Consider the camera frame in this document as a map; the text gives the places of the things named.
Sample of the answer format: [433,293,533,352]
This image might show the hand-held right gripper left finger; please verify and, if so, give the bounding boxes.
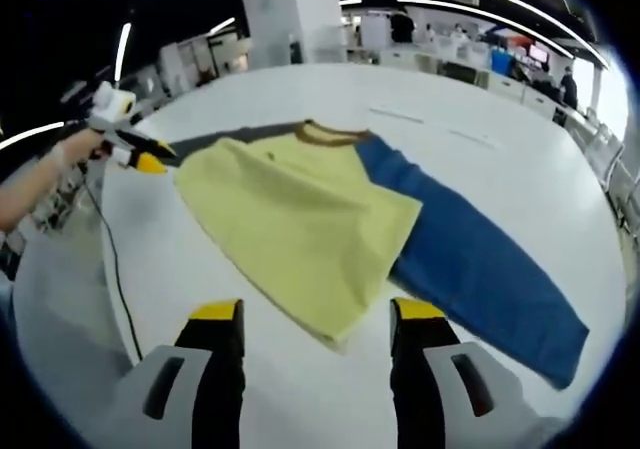
[99,298,246,449]

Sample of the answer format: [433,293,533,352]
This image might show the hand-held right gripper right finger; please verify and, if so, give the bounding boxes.
[389,297,566,449]

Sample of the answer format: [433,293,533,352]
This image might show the yellow garment with blue sleeve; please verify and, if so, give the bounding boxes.
[167,118,591,390]

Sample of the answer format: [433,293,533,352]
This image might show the person's left hand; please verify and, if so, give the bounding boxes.
[59,128,109,163]

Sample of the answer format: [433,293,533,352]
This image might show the white shelving units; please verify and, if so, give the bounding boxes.
[159,36,251,95]

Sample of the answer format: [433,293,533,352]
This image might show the white square pillar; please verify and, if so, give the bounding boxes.
[237,0,346,68]

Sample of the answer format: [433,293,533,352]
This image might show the row of white office chairs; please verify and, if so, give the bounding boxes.
[574,113,640,230]

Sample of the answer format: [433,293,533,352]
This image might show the white cabinet row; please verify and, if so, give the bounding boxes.
[379,48,566,120]

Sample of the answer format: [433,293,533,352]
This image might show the black office chair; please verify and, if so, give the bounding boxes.
[442,61,479,85]

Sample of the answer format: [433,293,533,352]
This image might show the blue bin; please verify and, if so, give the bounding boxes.
[490,48,512,75]

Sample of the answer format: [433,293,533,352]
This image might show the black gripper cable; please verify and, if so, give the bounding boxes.
[84,183,144,360]

